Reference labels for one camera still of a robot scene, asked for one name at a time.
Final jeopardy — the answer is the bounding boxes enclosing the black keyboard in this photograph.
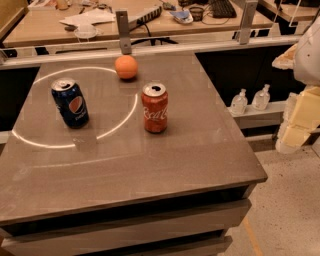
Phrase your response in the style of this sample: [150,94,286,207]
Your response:
[209,0,237,18]

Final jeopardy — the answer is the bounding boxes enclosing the orange fruit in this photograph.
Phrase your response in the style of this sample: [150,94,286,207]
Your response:
[115,55,138,79]

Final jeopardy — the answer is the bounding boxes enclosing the clear sanitizer bottle left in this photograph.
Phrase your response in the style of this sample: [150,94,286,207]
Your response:
[230,89,248,115]

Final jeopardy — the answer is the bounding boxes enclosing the upper cabinet drawer front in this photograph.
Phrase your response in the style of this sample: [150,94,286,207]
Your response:
[2,199,251,256]

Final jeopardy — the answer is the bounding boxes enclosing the blue white packet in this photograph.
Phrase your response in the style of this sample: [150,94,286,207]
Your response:
[170,10,193,24]

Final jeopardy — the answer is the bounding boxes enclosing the grey metal post right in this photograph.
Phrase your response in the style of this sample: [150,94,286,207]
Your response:
[237,0,258,45]

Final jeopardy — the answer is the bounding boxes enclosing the grey metal post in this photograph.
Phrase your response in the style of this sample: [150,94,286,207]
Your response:
[116,10,132,55]
[237,0,258,45]

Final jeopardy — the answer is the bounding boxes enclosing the clear sanitizer bottle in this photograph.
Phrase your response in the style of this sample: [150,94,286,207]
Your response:
[252,84,270,110]
[230,89,248,115]

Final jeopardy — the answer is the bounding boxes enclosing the white papers on desk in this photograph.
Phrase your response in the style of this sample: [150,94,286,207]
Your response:
[60,9,115,26]

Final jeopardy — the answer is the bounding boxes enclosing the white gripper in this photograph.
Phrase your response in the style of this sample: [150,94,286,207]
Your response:
[272,17,320,154]

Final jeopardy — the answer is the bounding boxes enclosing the clear sanitizer bottle right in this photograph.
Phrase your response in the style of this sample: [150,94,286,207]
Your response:
[252,84,270,110]

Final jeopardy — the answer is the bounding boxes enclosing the grey power strip box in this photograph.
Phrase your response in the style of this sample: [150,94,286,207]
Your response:
[128,5,162,31]

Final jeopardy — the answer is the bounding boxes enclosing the red coke can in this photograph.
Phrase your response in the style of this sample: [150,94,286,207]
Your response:
[141,82,168,133]

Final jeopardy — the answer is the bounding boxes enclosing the grey metal post left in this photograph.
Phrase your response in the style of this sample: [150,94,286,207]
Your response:
[116,10,132,55]

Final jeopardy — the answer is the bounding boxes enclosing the blue pepsi can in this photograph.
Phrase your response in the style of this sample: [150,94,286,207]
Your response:
[51,78,89,129]

